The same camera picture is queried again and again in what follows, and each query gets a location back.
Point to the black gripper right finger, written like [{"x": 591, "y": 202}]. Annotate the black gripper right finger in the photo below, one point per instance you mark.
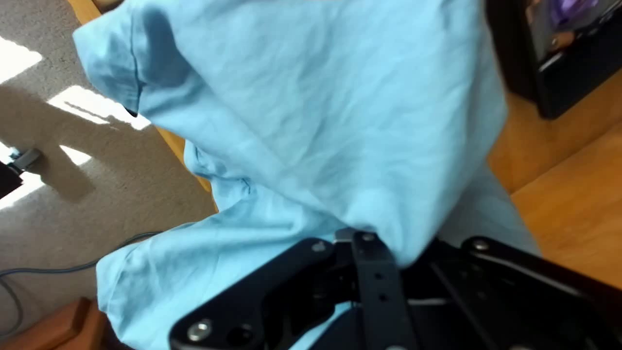
[{"x": 550, "y": 305}]

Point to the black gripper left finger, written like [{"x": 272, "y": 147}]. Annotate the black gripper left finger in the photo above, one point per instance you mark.
[{"x": 259, "y": 299}]

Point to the light blue towel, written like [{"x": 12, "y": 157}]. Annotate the light blue towel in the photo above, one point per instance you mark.
[{"x": 311, "y": 118}]

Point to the narrow pulled-out desk drawer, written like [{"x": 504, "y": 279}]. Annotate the narrow pulled-out desk drawer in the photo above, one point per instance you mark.
[{"x": 58, "y": 332}]

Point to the black tray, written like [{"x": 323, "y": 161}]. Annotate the black tray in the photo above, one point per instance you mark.
[{"x": 583, "y": 71}]

